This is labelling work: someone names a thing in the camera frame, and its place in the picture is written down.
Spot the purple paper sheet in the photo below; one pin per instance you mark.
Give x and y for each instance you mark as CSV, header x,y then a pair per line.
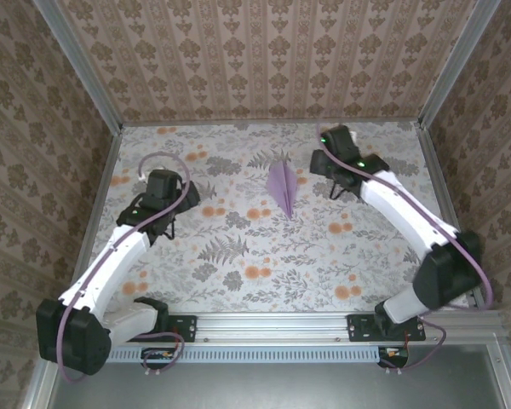
x,y
283,187

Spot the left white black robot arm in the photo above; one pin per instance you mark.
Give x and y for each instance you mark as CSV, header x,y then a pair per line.
x,y
106,268

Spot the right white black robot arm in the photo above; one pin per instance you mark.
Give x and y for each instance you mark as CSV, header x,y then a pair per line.
x,y
400,213

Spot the floral patterned table cover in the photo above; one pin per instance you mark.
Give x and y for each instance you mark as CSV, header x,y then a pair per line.
x,y
281,294

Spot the small connector circuit board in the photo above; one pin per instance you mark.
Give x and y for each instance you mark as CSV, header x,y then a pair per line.
x,y
159,353
394,353

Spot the grey metal panel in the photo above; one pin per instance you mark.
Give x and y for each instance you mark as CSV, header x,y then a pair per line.
x,y
272,387

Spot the aluminium table side rail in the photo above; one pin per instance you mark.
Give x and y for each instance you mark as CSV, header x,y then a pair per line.
x,y
443,187
94,221

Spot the thin aluminium table end rail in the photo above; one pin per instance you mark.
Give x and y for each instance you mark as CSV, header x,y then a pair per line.
x,y
272,123

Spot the aluminium corner post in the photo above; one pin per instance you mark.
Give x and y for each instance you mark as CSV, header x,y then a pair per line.
x,y
81,68
455,68

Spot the wide aluminium base rail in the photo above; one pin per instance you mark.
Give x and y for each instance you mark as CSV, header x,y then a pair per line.
x,y
272,326

